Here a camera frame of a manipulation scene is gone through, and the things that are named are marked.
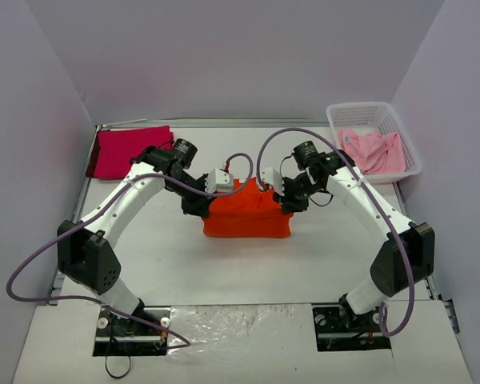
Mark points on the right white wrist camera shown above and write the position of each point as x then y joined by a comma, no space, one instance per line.
271,179

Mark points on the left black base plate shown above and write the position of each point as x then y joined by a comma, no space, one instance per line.
123,337

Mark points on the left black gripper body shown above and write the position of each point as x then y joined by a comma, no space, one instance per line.
198,204

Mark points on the pink t-shirt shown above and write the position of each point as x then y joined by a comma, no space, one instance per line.
374,153

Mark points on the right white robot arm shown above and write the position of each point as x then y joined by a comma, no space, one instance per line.
405,249

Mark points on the orange t-shirt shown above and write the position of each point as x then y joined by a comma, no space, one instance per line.
249,213

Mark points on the folded magenta t-shirt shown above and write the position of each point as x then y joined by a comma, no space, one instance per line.
113,150

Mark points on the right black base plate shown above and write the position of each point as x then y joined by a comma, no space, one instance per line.
333,333

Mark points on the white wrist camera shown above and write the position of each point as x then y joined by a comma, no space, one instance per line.
271,179
219,181

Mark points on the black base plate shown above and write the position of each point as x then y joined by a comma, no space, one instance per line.
123,337
333,333

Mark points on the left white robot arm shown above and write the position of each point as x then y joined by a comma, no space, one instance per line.
86,248

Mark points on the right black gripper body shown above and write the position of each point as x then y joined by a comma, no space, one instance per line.
291,202

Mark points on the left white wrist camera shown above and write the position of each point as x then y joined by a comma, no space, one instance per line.
219,181

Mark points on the white plastic basket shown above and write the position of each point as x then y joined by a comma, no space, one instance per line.
380,117

